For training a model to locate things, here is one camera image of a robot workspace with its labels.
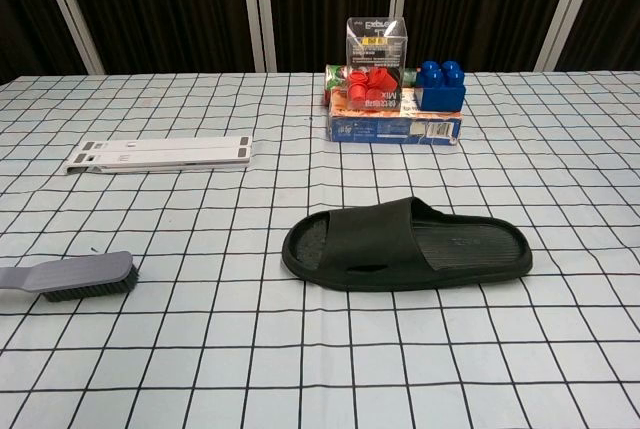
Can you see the clear plastic box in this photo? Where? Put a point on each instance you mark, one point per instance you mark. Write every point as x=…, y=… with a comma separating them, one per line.
x=377, y=49

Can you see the black rubber slipper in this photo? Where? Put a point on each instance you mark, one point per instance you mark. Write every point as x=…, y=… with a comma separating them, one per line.
x=375, y=234

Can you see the white folded laptop stand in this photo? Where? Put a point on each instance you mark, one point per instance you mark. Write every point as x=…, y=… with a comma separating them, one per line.
x=165, y=154

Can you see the red plastic cup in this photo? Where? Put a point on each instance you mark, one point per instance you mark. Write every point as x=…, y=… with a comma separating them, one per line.
x=382, y=80
x=357, y=93

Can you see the white black checkered tablecloth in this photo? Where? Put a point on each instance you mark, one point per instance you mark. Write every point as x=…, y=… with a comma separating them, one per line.
x=320, y=359

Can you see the blue toy building block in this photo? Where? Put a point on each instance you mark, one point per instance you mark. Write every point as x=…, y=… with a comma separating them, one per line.
x=440, y=96

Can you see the grey scrubbing brush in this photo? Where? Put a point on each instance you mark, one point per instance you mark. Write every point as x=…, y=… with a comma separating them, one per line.
x=75, y=269

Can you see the blue orange cardboard box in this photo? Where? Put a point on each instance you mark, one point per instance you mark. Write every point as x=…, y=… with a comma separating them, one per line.
x=380, y=129

